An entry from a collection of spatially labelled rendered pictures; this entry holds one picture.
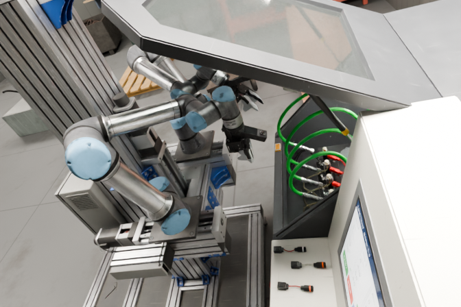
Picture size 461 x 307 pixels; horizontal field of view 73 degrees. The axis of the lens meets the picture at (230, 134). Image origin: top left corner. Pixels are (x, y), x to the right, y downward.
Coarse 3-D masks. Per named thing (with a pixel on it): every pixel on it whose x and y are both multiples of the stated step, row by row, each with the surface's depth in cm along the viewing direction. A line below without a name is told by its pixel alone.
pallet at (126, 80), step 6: (126, 72) 574; (132, 72) 564; (126, 78) 550; (132, 78) 541; (138, 78) 533; (144, 78) 530; (126, 84) 527; (132, 84) 525; (138, 84) 512; (144, 84) 504; (150, 84) 501; (156, 84) 489; (126, 90) 507; (132, 90) 499; (138, 90) 497; (144, 90) 509; (150, 90) 509
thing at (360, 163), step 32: (384, 128) 73; (416, 128) 70; (448, 128) 67; (352, 160) 85; (384, 160) 66; (416, 160) 63; (448, 160) 61; (352, 192) 84; (384, 192) 61; (416, 192) 58; (448, 192) 56; (384, 224) 60; (416, 224) 53; (448, 224) 52; (384, 256) 60; (416, 256) 50; (448, 256) 48; (416, 288) 46; (448, 288) 45
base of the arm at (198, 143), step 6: (198, 132) 174; (192, 138) 169; (198, 138) 172; (204, 138) 177; (180, 144) 174; (186, 144) 171; (192, 144) 170; (198, 144) 173; (204, 144) 175; (186, 150) 172; (192, 150) 171; (198, 150) 173
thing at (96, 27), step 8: (96, 16) 758; (104, 16) 711; (88, 24) 717; (96, 24) 688; (104, 24) 696; (112, 24) 744; (96, 32) 698; (104, 32) 700; (112, 32) 726; (120, 32) 784; (96, 40) 709; (104, 40) 711; (112, 40) 713; (104, 48) 721; (112, 48) 723
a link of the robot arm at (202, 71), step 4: (196, 68) 141; (200, 68) 139; (204, 68) 139; (208, 68) 139; (200, 72) 141; (204, 72) 140; (208, 72) 139; (212, 72) 139; (216, 72) 144; (200, 76) 144; (204, 76) 143; (208, 76) 140; (212, 76) 139
